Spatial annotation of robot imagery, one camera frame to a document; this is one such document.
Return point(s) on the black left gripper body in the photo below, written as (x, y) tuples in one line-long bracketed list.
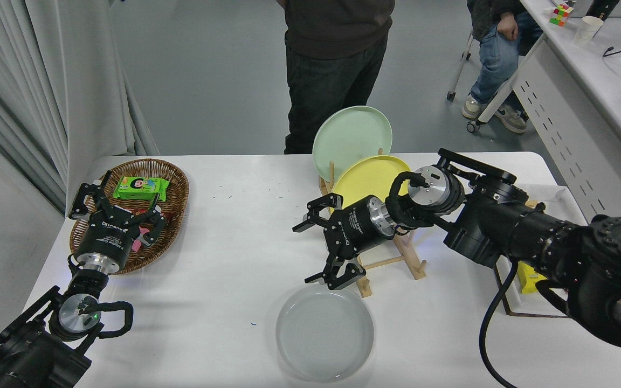
[(104, 237)]

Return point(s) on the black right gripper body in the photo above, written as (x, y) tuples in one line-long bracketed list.
[(353, 229)]

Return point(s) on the grey plate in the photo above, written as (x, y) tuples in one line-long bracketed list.
[(324, 334)]

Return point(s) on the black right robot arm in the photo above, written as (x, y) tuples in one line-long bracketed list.
[(504, 221)]

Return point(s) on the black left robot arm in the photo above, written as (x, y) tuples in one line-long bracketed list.
[(30, 355)]

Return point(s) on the yellow plate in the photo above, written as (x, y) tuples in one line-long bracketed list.
[(364, 180)]

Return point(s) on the wooden plate rack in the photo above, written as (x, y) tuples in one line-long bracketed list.
[(415, 264)]

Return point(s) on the pale green plate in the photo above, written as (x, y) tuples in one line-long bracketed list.
[(351, 134)]

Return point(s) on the seated person's hand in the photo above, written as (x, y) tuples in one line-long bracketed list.
[(509, 26)]

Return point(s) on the pink wrapper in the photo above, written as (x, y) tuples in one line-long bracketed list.
[(138, 241)]

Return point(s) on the green snack pack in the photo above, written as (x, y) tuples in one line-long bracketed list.
[(140, 188)]

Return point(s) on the brown wicker basket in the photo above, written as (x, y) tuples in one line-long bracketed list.
[(176, 188)]

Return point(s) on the standing person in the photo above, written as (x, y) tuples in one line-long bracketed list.
[(337, 81)]

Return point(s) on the grey curtain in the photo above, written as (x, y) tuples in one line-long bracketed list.
[(19, 81)]

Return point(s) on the yellow snack bar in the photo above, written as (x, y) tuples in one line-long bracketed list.
[(527, 280)]

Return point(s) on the white wheeled chair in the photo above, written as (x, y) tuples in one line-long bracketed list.
[(459, 70)]

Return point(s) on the white tray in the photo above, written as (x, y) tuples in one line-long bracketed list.
[(550, 193)]

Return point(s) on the seated person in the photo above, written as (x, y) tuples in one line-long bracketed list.
[(496, 59)]

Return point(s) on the white perforated side desk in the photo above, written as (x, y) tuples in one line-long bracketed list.
[(585, 108)]

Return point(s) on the colourful puzzle cube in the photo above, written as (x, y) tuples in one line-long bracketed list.
[(561, 15)]

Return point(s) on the white paper cup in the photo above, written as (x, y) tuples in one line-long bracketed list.
[(588, 29)]

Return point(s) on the black desk object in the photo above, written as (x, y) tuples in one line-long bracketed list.
[(601, 8)]

